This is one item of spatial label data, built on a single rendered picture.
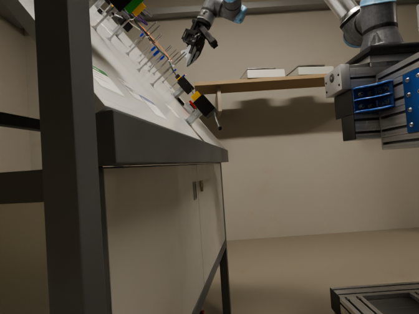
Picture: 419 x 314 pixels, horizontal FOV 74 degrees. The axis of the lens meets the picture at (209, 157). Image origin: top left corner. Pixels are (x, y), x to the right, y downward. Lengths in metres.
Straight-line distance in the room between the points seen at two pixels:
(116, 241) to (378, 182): 3.15
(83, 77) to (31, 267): 0.25
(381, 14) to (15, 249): 1.26
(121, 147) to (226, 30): 2.94
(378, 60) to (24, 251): 1.15
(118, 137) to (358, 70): 0.96
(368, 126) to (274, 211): 2.02
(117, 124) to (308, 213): 2.87
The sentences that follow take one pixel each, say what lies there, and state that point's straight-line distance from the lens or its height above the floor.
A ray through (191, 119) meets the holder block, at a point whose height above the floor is 0.94.
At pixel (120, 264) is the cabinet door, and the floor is 0.66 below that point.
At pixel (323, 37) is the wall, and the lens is 3.42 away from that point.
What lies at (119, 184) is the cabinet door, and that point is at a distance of 0.43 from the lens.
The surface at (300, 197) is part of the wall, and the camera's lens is 3.07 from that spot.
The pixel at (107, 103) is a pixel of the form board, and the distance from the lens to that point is 0.37.
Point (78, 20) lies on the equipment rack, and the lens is 0.31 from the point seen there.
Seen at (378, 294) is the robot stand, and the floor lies 0.23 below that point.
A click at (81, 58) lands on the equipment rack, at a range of 0.30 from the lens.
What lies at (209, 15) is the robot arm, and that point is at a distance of 1.38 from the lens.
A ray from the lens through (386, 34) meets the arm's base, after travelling 1.26.
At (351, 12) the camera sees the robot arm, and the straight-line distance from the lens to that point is 1.43.
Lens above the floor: 0.79
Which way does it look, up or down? 2 degrees up
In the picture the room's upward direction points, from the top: 4 degrees counter-clockwise
